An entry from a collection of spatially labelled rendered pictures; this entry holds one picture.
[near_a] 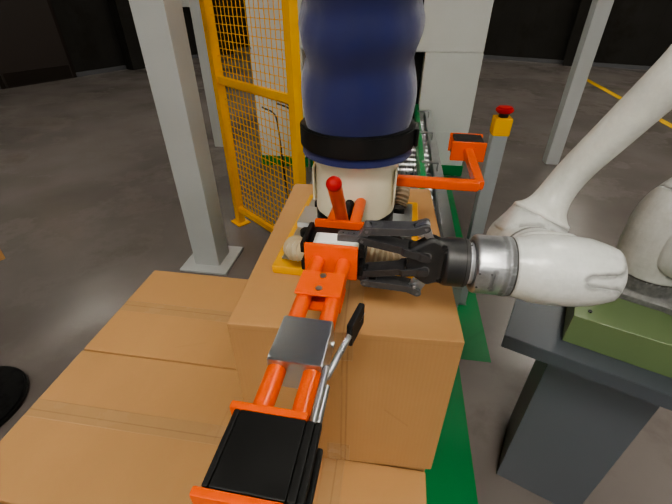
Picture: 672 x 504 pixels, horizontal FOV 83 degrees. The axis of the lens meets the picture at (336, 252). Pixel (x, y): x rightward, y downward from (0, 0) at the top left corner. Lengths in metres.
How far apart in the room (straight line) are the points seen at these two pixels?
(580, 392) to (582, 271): 0.70
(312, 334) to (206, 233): 1.97
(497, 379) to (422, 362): 1.25
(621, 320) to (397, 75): 0.71
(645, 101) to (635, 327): 0.52
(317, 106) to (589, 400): 1.03
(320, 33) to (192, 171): 1.62
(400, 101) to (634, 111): 0.33
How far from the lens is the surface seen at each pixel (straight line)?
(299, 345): 0.44
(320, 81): 0.70
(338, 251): 0.57
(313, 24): 0.70
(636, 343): 1.05
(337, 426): 0.86
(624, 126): 0.71
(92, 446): 1.16
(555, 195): 0.76
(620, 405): 1.28
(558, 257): 0.60
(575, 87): 4.28
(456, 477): 1.63
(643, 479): 1.91
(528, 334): 1.04
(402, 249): 0.58
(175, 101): 2.12
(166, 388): 1.18
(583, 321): 1.02
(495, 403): 1.85
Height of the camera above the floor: 1.42
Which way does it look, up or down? 34 degrees down
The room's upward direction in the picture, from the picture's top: straight up
